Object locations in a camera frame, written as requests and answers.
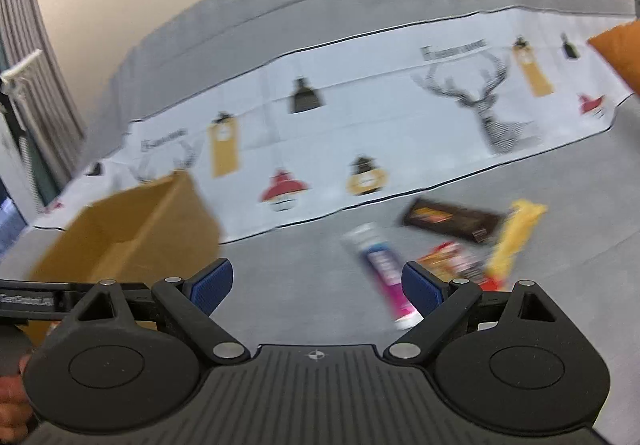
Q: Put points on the purple and white tube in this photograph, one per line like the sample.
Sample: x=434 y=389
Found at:
x=382 y=270

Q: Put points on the person's left hand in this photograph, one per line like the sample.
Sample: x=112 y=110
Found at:
x=12 y=395

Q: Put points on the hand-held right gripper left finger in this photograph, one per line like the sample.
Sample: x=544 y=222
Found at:
x=212 y=284

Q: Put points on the white metal rack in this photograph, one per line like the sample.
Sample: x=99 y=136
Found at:
x=20 y=70

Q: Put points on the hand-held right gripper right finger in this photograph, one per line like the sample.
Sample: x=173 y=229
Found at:
x=421 y=287

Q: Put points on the grey striped curtain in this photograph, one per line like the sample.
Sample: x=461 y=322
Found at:
x=30 y=90

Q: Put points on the yellow snack packet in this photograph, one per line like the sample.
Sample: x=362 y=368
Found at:
x=510 y=240

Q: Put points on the white printed cloth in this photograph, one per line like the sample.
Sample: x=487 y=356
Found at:
x=375 y=125

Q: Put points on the orange pillow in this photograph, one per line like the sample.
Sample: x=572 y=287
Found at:
x=622 y=52

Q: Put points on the cardboard box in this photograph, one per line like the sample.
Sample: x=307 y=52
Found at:
x=165 y=225

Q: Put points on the red orange snack packet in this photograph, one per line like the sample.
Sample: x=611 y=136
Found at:
x=447 y=260

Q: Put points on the dark brown chocolate bar packet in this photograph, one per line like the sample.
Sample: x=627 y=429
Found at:
x=450 y=220

